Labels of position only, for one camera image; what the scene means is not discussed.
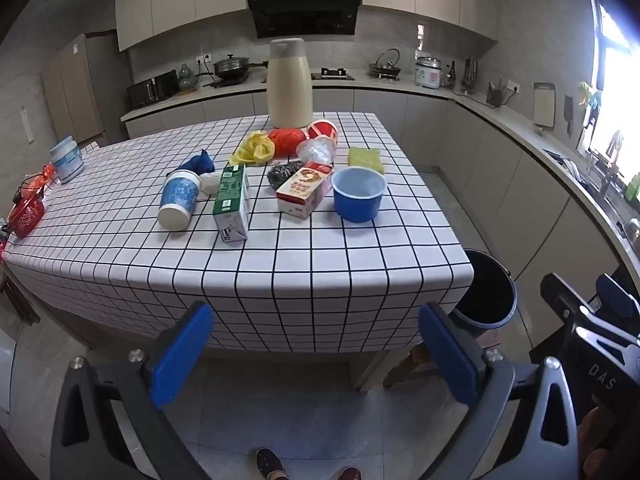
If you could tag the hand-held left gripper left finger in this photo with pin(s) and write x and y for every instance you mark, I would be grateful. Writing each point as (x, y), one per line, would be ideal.
(180, 355)

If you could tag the blue white paper cup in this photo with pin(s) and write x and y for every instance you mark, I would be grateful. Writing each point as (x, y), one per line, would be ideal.
(177, 200)

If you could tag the dark wine bottle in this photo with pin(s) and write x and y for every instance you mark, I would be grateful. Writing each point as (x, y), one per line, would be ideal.
(453, 77)

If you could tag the dark plastic bucket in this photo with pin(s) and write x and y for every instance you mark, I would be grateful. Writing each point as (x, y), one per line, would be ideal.
(482, 290)

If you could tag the beige refrigerator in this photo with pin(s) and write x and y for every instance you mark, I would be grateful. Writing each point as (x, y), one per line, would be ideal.
(75, 95)

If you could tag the white tissue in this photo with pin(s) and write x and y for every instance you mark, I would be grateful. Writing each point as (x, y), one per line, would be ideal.
(210, 184)

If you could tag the blue cloth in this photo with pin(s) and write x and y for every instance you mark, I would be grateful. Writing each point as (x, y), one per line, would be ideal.
(197, 162)

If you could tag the kitchen window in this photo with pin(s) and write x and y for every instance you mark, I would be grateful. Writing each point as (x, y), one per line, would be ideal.
(615, 60)

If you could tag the green bottle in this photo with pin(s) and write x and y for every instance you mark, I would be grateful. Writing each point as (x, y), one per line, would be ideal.
(634, 186)

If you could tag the green ceramic vase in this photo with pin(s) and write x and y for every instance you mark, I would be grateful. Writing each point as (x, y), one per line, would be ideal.
(187, 79)

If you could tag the beige kitchen counter cabinets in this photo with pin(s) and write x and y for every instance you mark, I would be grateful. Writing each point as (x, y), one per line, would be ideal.
(500, 160)

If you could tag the metal utensil holder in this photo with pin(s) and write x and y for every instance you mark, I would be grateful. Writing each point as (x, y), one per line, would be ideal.
(470, 77)

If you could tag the metal kitchen faucet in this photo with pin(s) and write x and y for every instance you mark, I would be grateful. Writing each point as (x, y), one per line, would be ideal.
(605, 170)

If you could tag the red gift bag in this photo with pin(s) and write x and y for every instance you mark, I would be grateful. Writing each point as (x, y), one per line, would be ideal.
(26, 217)

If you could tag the red plastic bag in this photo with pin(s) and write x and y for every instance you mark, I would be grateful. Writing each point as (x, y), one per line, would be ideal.
(287, 141)

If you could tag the white cutting board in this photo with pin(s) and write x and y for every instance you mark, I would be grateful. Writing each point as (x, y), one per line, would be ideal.
(544, 105)

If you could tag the red white carton box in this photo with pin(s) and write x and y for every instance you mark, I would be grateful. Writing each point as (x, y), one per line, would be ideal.
(302, 190)

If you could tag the green white milk carton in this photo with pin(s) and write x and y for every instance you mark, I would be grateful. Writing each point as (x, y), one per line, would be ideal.
(231, 205)

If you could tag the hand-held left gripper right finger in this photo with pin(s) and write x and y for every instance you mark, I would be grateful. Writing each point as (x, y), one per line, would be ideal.
(450, 355)

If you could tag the wooden stool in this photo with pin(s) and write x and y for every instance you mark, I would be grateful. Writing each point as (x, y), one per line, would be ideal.
(410, 366)

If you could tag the yellow green sponge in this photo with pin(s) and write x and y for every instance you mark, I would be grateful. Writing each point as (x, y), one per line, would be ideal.
(366, 159)

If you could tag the white blue plastic tub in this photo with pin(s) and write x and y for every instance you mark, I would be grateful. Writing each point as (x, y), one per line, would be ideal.
(67, 160)

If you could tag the black range hood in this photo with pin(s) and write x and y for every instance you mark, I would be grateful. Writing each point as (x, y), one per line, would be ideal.
(305, 12)

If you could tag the black lidded pot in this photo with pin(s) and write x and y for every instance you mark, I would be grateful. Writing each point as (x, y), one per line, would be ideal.
(231, 66)

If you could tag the dark chopstick holder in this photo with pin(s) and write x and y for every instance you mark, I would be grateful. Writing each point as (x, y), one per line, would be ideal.
(495, 96)

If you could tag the white checkered tablecloth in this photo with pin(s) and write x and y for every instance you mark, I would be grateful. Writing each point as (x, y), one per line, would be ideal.
(320, 260)

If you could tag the black cleaver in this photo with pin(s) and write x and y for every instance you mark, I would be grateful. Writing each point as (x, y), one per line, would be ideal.
(569, 115)

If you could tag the white wall outlet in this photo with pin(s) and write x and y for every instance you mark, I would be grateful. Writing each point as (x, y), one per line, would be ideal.
(203, 57)
(513, 87)

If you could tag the white rice cooker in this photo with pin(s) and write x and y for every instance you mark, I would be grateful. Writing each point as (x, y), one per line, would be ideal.
(428, 72)

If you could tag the red and white can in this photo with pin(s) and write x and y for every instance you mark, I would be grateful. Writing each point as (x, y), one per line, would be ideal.
(324, 130)

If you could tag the black microwave oven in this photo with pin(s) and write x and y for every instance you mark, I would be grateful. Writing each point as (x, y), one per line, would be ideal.
(152, 89)

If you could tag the person's right hand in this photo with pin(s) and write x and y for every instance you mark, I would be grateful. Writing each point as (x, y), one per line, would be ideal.
(595, 440)

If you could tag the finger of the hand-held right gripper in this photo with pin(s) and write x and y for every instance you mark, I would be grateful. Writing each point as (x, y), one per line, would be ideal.
(617, 292)
(562, 292)

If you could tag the blue plastic bowl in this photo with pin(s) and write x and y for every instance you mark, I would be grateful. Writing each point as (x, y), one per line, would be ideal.
(359, 195)

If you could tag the cream thermos jug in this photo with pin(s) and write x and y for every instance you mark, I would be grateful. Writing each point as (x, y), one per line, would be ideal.
(290, 85)

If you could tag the yellow plastic bag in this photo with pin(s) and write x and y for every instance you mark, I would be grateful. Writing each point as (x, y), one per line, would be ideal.
(255, 149)

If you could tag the steel kitchen sink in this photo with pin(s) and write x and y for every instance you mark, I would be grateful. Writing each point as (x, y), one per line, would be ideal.
(600, 195)

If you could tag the steel wool scrubber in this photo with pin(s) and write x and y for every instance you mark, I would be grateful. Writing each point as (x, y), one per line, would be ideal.
(283, 175)

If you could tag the yellow rubber glove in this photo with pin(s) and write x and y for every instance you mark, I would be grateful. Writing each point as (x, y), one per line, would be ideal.
(584, 92)

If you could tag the clear plastic bag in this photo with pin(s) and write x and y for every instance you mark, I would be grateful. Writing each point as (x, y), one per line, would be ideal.
(316, 150)

